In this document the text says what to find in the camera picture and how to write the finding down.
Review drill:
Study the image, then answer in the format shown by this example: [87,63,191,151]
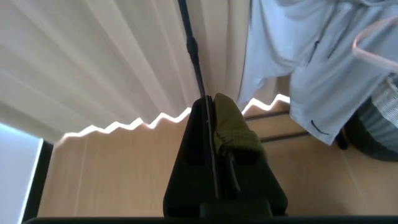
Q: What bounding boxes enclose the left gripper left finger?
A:
[162,95,221,218]

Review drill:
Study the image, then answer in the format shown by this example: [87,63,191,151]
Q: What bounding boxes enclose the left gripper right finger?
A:
[219,152,289,218]

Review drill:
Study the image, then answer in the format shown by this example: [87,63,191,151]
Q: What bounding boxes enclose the green garment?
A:
[213,92,270,166]

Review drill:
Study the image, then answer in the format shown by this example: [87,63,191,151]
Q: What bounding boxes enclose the pale grey shorts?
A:
[238,0,398,146]

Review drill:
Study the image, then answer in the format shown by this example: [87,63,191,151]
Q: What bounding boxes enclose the pink clothes hanger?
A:
[351,15,398,73]

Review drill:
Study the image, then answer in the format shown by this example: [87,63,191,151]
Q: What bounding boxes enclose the black clothes rack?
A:
[177,0,349,151]

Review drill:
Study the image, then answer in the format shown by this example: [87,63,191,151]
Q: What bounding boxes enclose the white laundry basket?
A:
[343,73,398,162]

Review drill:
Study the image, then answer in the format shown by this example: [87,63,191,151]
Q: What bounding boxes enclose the beige curtain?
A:
[0,0,290,144]

